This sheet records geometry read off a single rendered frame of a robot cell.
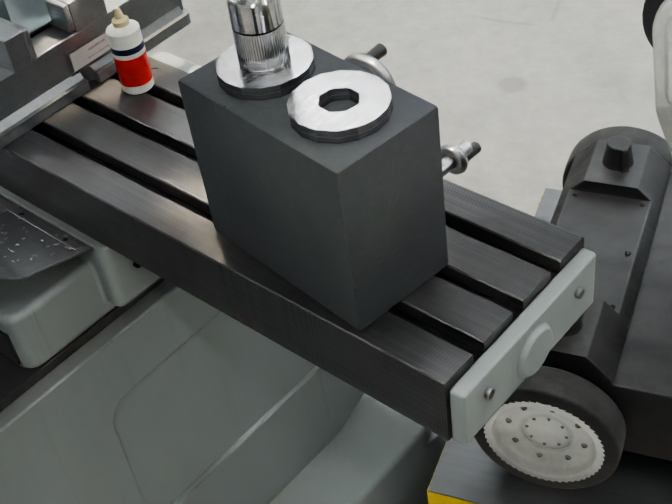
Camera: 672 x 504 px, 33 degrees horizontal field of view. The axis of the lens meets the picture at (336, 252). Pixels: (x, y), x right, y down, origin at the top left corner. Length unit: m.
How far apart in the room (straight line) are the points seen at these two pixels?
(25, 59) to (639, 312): 0.87
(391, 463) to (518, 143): 1.16
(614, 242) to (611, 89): 1.37
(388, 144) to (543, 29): 2.32
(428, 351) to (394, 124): 0.21
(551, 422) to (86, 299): 0.62
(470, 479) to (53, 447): 0.57
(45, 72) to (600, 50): 2.01
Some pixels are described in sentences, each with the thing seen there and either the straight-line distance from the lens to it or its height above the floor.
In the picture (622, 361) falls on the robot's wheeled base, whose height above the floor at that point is 0.57.
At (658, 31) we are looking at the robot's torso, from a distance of 1.30.
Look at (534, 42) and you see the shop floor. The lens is 3.18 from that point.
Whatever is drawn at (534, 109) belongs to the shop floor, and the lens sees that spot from 2.92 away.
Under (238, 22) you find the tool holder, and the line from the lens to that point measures 0.98.
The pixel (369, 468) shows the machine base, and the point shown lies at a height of 0.20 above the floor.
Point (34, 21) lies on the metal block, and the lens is 1.40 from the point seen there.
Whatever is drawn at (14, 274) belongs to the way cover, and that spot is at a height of 0.91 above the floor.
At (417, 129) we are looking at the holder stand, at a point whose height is 1.14.
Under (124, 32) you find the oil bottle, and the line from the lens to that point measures 1.35.
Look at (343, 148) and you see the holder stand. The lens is 0.92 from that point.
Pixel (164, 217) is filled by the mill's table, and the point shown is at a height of 0.96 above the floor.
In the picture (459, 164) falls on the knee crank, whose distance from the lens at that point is 1.87.
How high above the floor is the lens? 1.70
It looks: 42 degrees down
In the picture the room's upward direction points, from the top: 9 degrees counter-clockwise
